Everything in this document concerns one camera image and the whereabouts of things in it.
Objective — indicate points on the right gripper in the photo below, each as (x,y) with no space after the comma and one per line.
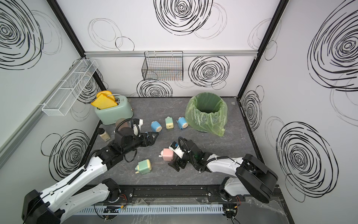
(175,165)

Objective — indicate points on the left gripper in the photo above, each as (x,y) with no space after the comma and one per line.
(146,143)

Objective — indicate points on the pink pencil sharpener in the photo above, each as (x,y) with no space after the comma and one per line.
(166,154)

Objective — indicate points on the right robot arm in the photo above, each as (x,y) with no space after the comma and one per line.
(245,175)

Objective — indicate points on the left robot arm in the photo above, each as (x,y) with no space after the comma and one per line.
(55,204)

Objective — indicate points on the blue sharpener middle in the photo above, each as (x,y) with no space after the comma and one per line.
(156,127)

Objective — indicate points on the blue sharpener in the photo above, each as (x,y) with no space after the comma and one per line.
(182,123)
(156,127)

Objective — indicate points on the yellow green pencil sharpener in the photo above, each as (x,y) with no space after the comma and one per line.
(169,123)

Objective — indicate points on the green cream pencil sharpener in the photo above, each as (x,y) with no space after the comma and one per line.
(143,167)

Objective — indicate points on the blue sharpener right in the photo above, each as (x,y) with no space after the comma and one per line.
(182,123)

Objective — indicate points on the mint green toaster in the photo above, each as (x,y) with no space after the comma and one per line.
(111,115)

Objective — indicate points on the small black-capped bottle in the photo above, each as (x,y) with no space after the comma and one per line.
(103,134)

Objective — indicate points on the bin with green bag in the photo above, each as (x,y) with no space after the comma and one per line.
(207,112)

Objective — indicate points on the yellow toy toast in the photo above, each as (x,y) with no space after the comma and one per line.
(104,100)

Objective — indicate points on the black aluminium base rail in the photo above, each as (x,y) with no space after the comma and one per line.
(211,193)

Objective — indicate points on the grey slotted cable duct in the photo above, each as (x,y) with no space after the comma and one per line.
(153,210)

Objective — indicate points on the black wire basket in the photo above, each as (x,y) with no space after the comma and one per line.
(163,66)

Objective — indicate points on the white mesh wall shelf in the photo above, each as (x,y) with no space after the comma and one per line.
(70,88)

